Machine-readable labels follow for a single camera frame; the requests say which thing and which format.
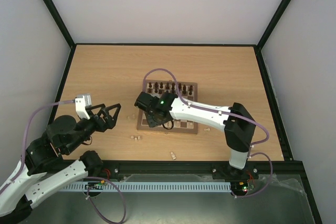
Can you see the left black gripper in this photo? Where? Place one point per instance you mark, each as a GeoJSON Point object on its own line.
{"type": "Point", "coordinates": [103, 126]}

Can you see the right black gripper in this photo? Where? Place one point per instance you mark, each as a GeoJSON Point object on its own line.
{"type": "Point", "coordinates": [150, 121]}

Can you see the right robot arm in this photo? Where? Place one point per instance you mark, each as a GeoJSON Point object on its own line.
{"type": "Point", "coordinates": [234, 121]}

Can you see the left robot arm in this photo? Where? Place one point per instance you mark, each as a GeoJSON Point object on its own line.
{"type": "Point", "coordinates": [27, 186]}

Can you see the lying light chess piece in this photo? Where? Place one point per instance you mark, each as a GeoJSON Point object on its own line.
{"type": "Point", "coordinates": [173, 156]}

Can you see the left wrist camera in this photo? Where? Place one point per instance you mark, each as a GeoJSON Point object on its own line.
{"type": "Point", "coordinates": [82, 102]}

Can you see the white slotted cable duct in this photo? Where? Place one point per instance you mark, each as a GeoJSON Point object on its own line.
{"type": "Point", "coordinates": [148, 187]}

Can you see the black aluminium frame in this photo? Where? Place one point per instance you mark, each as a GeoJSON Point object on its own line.
{"type": "Point", "coordinates": [288, 166]}

